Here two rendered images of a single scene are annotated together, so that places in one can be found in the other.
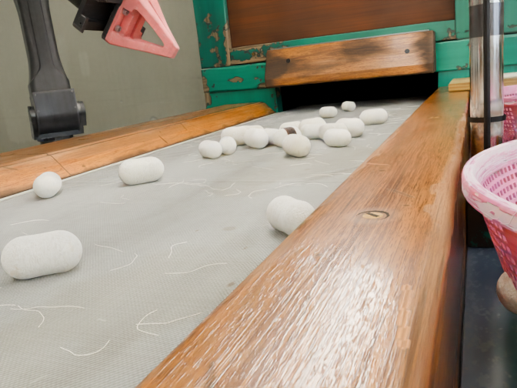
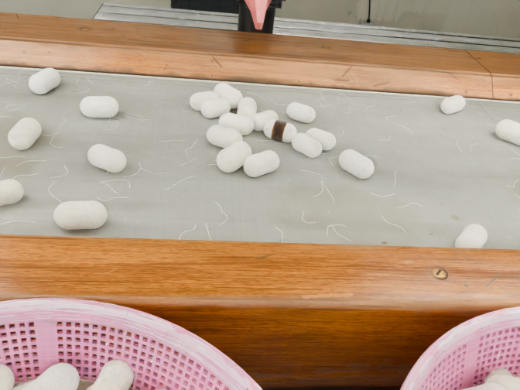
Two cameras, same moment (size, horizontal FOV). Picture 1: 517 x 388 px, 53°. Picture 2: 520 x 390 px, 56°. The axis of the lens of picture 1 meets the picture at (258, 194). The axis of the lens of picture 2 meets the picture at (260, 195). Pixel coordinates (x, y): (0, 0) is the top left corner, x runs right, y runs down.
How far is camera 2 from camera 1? 0.23 m
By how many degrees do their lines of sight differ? 57
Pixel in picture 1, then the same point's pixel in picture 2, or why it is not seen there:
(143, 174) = (509, 136)
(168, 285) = (370, 220)
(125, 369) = (301, 236)
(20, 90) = not seen: outside the picture
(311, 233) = (397, 253)
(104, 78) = not seen: outside the picture
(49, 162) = (486, 81)
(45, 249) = (353, 164)
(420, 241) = (406, 295)
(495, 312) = not seen: outside the picture
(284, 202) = (469, 230)
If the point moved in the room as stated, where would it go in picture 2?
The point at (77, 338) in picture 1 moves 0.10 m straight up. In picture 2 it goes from (312, 212) to (336, 97)
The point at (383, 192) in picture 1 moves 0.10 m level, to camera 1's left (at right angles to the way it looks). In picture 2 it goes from (490, 271) to (391, 186)
